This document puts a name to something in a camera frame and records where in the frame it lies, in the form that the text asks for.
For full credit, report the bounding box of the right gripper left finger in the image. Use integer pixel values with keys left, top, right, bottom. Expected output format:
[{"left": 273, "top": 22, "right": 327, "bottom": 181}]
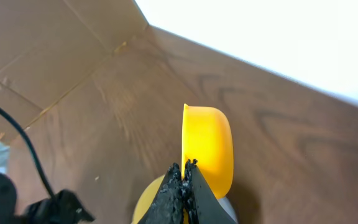
[{"left": 137, "top": 163, "right": 184, "bottom": 224}]

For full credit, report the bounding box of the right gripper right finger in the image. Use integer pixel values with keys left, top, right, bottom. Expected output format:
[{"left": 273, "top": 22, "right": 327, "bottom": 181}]
[{"left": 183, "top": 159, "right": 236, "bottom": 224}]

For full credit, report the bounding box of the yellow measuring scoop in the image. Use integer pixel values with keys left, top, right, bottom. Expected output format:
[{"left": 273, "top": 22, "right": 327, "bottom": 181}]
[{"left": 181, "top": 103, "right": 234, "bottom": 224}]

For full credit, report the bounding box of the yellow bowl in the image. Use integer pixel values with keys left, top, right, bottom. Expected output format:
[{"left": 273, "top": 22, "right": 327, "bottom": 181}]
[{"left": 131, "top": 175, "right": 165, "bottom": 224}]

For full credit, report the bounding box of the white digital kitchen scale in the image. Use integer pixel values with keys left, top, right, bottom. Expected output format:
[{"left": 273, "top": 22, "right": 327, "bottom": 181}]
[{"left": 218, "top": 197, "right": 238, "bottom": 223}]

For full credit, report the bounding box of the cardboard side panel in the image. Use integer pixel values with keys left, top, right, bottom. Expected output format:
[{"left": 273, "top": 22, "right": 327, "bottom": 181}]
[{"left": 0, "top": 0, "right": 147, "bottom": 126}]

